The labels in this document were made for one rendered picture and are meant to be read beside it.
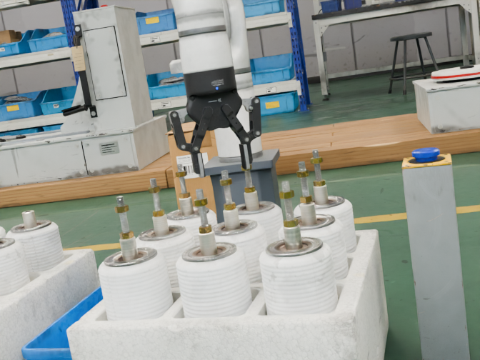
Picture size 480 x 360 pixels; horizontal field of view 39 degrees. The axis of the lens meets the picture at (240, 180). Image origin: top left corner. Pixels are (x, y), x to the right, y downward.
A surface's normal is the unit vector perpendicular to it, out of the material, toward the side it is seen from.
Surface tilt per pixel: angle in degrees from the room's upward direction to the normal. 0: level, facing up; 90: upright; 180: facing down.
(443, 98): 90
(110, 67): 90
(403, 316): 0
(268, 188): 90
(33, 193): 90
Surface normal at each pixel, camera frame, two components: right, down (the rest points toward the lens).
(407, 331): -0.14, -0.97
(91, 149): -0.15, 0.20
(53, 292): 0.95, -0.09
